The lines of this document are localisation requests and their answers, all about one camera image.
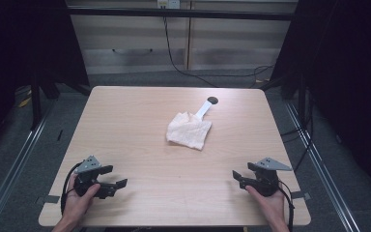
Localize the white floral cloth with tag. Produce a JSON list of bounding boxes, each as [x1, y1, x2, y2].
[[165, 99, 214, 152]]

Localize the right hand-held gripper black cable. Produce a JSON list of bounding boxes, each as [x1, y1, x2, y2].
[[277, 179, 296, 232]]

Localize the light wooden cabinet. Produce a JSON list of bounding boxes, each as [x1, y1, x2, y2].
[[65, 0, 300, 75]]

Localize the black curtain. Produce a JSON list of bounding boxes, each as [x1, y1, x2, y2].
[[264, 0, 371, 202], [0, 0, 91, 159]]

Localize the person's right hand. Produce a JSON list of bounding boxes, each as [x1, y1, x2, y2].
[[244, 185, 287, 224]]

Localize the black horizontal bar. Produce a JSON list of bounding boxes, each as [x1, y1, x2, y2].
[[67, 7, 297, 22]]

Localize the white wall socket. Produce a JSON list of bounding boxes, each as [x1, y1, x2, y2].
[[157, 0, 182, 10]]

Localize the yellow floor tape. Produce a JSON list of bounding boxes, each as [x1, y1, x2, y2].
[[17, 92, 33, 109]]

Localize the left hand-held gripper black cable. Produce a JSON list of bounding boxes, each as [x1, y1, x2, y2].
[[60, 161, 84, 216]]

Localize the black stand post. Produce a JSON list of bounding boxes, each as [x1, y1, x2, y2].
[[29, 72, 43, 131]]

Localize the grey tape strip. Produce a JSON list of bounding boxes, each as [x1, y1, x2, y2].
[[290, 190, 312, 200]]

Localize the thin black floor cable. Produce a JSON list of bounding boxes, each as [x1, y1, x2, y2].
[[279, 90, 316, 172]]

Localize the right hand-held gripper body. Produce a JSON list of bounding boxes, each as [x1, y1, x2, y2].
[[246, 157, 294, 198]]

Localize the long black power cable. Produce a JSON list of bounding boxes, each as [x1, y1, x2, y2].
[[161, 14, 275, 89]]

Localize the person's left hand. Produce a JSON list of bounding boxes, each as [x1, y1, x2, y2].
[[62, 173, 101, 224]]

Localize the hand-held gripper black cable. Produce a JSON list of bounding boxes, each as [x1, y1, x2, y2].
[[277, 179, 296, 232], [60, 161, 84, 216]]

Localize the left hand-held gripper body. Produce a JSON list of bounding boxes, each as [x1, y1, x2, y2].
[[73, 155, 102, 197]]

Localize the metal floor rail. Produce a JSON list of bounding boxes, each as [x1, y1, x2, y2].
[[0, 101, 57, 232], [284, 101, 363, 232]]

